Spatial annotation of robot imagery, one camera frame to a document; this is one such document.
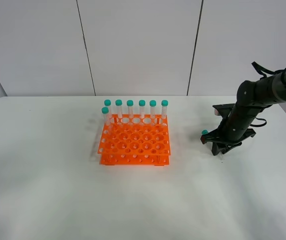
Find orange test tube rack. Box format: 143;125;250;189
97;114;171;166

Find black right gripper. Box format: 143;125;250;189
200;104;256;156

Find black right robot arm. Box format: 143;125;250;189
200;62;286;156

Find clear tube teal cap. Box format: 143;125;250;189
201;129;224;162

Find clear tube front left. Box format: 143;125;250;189
101;106;112;135

